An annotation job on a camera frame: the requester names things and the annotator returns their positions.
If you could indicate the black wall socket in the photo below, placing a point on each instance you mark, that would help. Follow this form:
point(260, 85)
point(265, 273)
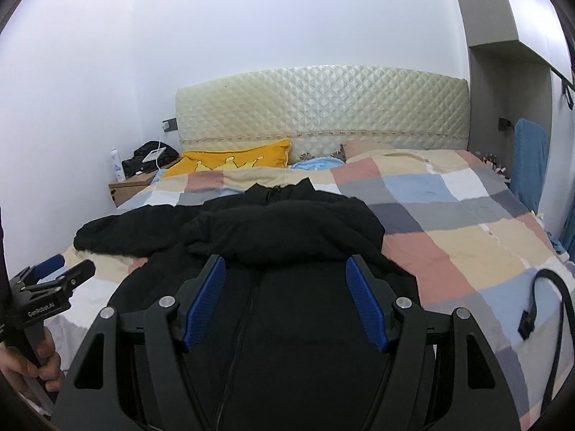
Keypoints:
point(170, 125)
point(505, 124)

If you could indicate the blue hanging towel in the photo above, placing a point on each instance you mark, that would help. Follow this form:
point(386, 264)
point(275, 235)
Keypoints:
point(531, 166)

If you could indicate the checkered patchwork blanket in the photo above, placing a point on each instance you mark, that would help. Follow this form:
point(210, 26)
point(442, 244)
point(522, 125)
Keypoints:
point(453, 242)

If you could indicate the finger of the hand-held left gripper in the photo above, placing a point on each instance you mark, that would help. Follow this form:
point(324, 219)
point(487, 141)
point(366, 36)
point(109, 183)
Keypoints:
point(48, 265)
point(76, 273)

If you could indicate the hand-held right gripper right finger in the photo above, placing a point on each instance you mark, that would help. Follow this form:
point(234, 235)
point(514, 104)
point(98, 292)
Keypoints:
point(366, 306)

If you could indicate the black zip jacket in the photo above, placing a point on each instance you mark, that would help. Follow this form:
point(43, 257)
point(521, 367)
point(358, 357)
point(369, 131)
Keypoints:
point(287, 229)

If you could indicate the person's left hand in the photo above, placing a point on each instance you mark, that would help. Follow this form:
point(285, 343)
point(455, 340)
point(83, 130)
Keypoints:
point(42, 366)

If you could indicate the cream quilted headboard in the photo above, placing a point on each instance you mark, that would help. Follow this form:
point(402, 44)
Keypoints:
point(323, 107)

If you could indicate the wooden nightstand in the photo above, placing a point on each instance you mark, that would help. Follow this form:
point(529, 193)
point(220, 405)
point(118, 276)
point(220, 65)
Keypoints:
point(130, 186)

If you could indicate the group of small bottles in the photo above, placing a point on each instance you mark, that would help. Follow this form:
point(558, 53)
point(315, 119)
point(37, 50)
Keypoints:
point(494, 164)

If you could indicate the grey wall cabinet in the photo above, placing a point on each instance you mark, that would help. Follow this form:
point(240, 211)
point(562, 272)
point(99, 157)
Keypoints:
point(516, 9)

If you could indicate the white phone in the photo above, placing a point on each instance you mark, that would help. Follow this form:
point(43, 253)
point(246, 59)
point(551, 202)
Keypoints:
point(153, 153)

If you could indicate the white spray bottle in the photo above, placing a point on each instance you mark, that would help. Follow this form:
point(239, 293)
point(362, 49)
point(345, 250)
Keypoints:
point(117, 166)

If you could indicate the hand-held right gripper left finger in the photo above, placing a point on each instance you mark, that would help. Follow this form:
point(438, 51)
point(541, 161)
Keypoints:
point(205, 306)

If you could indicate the black bag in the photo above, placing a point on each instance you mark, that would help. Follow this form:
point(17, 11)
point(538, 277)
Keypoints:
point(134, 164)

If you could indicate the light blue cloth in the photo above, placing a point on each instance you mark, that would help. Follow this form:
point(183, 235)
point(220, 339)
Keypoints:
point(314, 164)

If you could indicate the yellow pillow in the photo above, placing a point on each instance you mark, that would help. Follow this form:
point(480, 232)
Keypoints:
point(224, 158)

